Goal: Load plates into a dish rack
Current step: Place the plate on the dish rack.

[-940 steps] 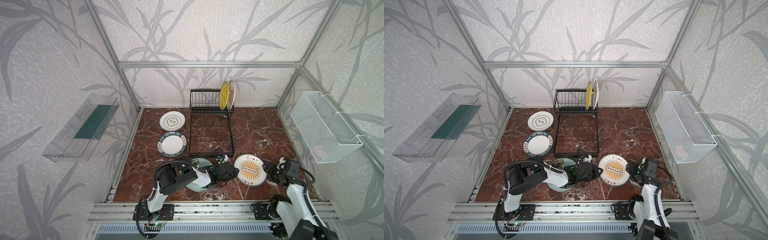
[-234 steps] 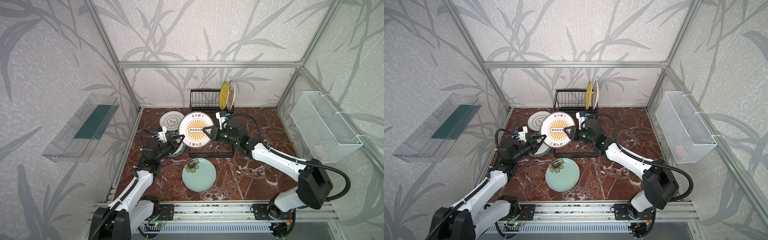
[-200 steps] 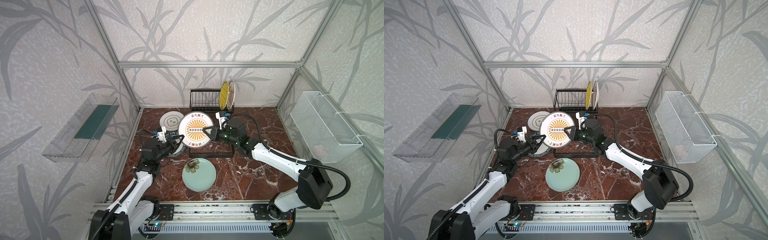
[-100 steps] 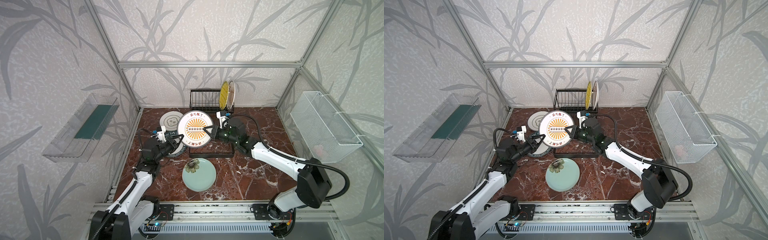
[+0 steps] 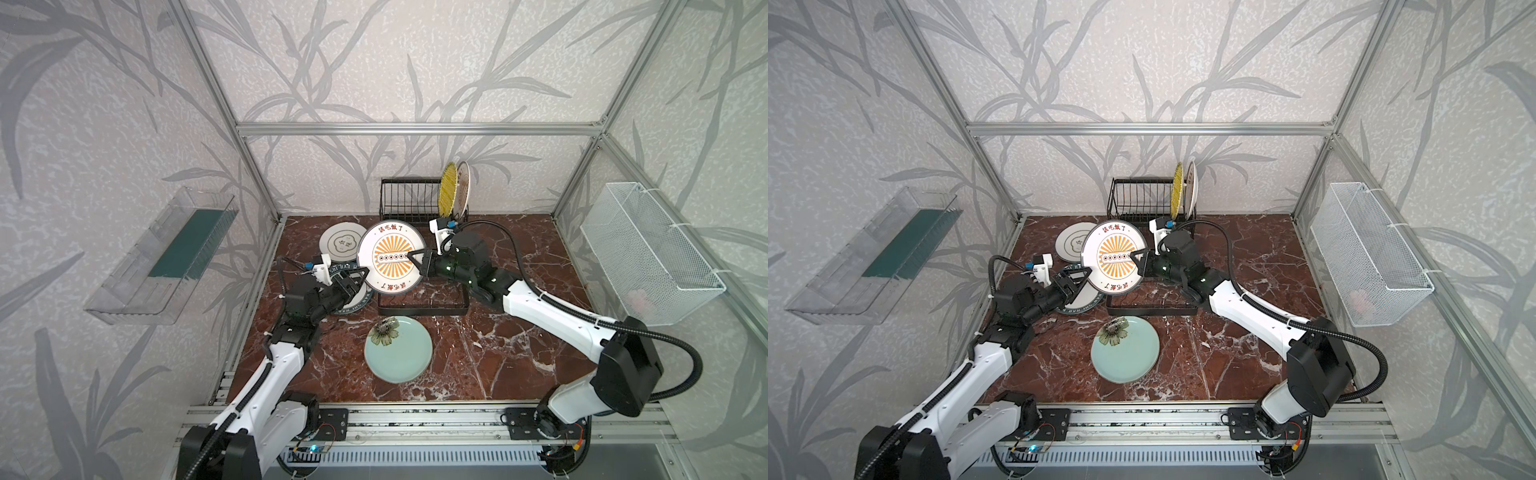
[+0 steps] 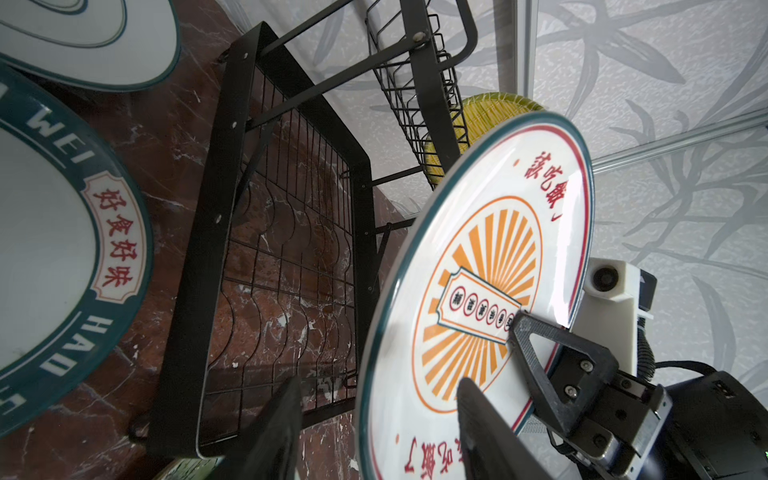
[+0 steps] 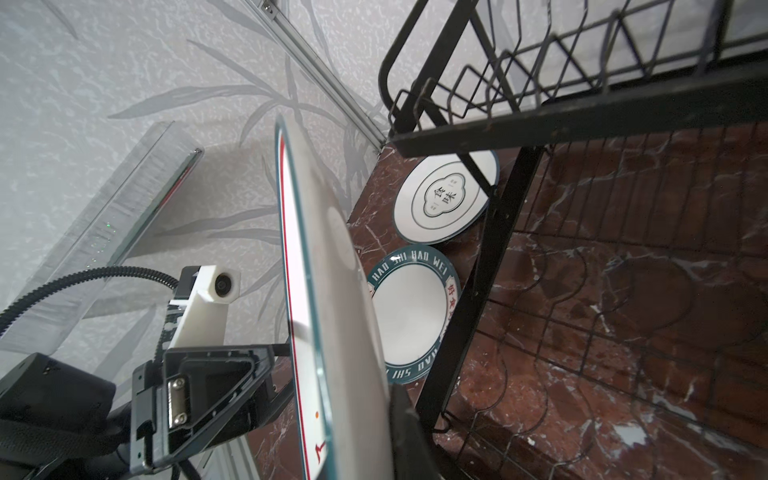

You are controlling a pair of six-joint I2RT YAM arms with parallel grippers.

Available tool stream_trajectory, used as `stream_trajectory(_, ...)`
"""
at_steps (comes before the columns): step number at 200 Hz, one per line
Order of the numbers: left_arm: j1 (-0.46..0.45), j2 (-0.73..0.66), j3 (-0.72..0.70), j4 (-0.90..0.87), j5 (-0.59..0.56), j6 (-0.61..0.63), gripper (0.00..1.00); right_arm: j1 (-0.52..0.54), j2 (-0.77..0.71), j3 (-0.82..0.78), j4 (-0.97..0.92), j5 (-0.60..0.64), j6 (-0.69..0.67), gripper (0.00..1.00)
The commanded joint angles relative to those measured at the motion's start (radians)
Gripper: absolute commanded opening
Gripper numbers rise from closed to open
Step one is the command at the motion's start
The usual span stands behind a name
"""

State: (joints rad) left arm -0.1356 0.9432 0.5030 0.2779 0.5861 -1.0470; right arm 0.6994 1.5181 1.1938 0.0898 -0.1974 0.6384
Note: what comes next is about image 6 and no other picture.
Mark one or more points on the yellow green woven plate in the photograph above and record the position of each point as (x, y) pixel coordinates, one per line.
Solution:
(481, 113)

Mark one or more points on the white plate grey flower outline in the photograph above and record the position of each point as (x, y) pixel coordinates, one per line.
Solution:
(111, 46)

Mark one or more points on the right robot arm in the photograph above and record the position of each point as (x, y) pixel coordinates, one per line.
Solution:
(716, 429)

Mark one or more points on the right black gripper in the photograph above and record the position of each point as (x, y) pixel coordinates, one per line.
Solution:
(605, 421)

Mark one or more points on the black wire dish rack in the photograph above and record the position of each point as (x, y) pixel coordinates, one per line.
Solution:
(281, 274)

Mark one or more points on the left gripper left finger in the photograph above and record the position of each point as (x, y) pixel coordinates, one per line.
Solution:
(268, 448)

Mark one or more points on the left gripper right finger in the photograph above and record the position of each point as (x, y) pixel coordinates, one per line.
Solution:
(490, 450)

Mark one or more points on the white plate green lettered rim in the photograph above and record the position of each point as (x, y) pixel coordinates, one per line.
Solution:
(76, 250)

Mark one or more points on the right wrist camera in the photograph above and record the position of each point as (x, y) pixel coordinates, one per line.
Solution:
(616, 303)

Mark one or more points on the large white orange sunburst plate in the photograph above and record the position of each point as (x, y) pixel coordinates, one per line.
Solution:
(508, 230)

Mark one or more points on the mint green flower plate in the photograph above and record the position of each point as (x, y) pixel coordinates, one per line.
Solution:
(189, 469)

